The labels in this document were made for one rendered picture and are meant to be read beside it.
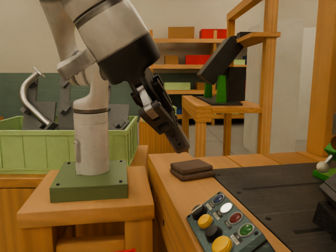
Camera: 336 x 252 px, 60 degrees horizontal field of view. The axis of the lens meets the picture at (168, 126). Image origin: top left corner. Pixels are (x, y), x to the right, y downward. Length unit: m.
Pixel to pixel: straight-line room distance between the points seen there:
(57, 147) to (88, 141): 0.39
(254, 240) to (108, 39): 0.31
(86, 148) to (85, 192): 0.12
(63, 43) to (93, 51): 0.41
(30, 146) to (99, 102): 0.50
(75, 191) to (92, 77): 0.29
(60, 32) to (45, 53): 7.18
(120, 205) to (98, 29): 0.49
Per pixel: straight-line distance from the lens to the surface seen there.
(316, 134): 1.18
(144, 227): 0.77
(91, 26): 0.35
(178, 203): 0.62
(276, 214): 0.62
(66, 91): 1.46
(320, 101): 1.16
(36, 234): 0.80
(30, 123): 1.50
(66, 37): 0.77
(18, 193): 1.24
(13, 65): 8.22
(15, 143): 1.24
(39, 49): 7.99
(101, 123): 0.80
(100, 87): 0.78
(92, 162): 0.82
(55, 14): 0.72
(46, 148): 1.19
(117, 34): 0.34
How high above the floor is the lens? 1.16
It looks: 10 degrees down
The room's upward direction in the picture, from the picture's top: straight up
